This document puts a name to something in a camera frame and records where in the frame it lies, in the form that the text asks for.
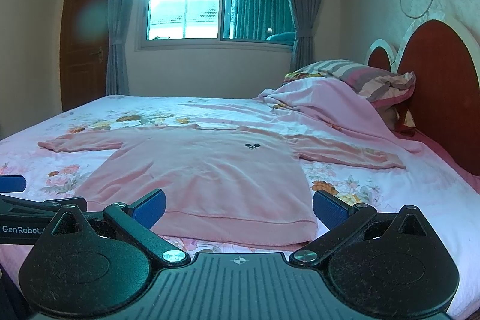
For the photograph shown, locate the striped pillow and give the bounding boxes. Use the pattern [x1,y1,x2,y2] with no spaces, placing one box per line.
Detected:
[283,59,416,108]

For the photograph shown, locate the left grey curtain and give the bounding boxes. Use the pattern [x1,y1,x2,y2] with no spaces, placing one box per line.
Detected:
[105,0,152,97]

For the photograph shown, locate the pink long sleeve sweater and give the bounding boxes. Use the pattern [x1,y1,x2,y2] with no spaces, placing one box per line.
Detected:
[41,125,402,248]

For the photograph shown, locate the pink blanket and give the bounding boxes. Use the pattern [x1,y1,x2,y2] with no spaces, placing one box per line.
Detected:
[257,78,426,157]

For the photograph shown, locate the brown wooden door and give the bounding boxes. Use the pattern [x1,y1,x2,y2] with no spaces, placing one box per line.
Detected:
[59,0,109,111]

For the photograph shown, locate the red white headboard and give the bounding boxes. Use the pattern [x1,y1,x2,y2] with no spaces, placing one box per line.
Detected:
[365,11,479,175]

